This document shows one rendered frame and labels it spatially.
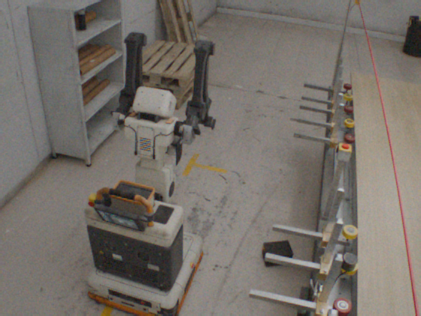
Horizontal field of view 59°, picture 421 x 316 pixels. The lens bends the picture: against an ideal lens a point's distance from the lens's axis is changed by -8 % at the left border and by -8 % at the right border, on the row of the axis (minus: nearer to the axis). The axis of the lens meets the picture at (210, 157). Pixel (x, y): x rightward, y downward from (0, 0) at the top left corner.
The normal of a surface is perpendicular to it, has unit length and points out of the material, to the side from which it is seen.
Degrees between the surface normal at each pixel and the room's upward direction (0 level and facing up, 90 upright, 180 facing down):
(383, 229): 0
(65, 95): 90
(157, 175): 82
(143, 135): 82
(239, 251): 0
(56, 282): 0
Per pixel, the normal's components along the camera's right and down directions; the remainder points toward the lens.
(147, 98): -0.18, -0.16
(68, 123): -0.28, 0.53
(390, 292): 0.05, -0.83
